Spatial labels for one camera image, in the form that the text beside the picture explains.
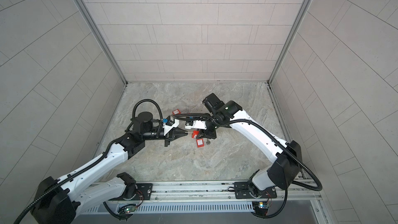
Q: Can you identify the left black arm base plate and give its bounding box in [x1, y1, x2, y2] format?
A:
[113, 183, 153, 201]

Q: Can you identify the red padlock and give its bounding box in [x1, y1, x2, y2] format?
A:
[172, 109, 181, 116]
[196, 139, 205, 148]
[187, 130, 200, 139]

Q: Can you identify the left green circuit board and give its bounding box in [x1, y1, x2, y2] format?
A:
[118, 204, 137, 215]

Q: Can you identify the green circuit board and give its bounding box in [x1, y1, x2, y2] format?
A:
[252, 202, 269, 218]
[118, 204, 137, 215]

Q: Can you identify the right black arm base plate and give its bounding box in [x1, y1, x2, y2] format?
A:
[228, 181, 277, 199]

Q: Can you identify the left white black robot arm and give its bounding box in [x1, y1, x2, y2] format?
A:
[15, 100, 188, 224]

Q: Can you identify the right green circuit board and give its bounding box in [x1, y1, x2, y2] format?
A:
[252, 202, 269, 218]

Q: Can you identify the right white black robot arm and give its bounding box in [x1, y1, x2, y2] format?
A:
[174, 93, 323, 198]

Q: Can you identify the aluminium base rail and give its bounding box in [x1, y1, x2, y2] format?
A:
[105, 180, 322, 205]

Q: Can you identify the white slotted cable duct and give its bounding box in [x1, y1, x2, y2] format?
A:
[77, 201, 256, 215]

